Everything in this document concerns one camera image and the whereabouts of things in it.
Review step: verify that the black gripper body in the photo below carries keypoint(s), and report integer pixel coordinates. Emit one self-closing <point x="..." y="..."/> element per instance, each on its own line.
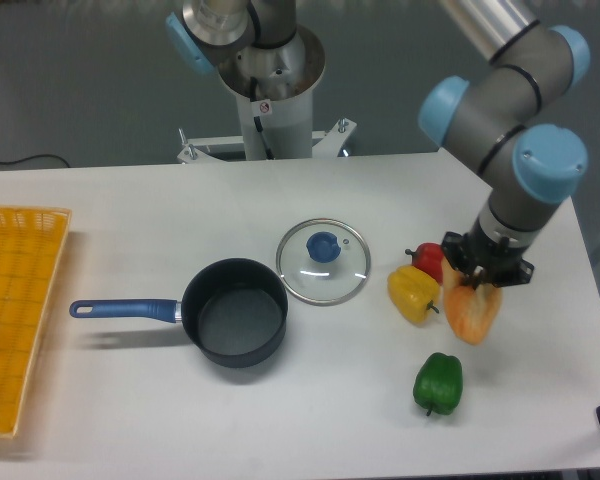
<point x="487" y="250"/>

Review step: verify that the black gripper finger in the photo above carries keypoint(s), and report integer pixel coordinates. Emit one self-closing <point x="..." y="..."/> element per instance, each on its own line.
<point x="458" y="252"/>
<point x="507" y="272"/>

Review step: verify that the triangle bread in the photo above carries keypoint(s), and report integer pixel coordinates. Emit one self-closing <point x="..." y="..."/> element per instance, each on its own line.
<point x="469" y="312"/>

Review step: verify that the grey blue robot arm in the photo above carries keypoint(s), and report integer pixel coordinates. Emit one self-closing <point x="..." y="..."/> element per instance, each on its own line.
<point x="531" y="170"/>

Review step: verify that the red bell pepper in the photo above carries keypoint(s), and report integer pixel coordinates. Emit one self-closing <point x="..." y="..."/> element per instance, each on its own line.
<point x="428" y="257"/>

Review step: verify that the yellow bell pepper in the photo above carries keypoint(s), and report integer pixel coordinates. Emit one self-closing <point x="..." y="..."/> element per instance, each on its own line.
<point x="414" y="293"/>

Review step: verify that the glass pot lid blue knob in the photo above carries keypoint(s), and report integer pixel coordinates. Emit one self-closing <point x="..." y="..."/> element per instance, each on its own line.
<point x="323" y="262"/>

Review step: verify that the green bell pepper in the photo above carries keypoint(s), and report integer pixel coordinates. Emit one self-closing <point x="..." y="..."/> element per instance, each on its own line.
<point x="438" y="385"/>

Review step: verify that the yellow woven basket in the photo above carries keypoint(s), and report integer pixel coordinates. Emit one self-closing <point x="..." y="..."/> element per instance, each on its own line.
<point x="32" y="240"/>

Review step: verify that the dark saucepan blue handle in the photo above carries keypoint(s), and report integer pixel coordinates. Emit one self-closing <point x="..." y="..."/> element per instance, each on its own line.
<point x="233" y="310"/>

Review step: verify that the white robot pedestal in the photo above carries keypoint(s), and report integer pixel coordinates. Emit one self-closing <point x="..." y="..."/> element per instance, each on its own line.
<point x="273" y="90"/>

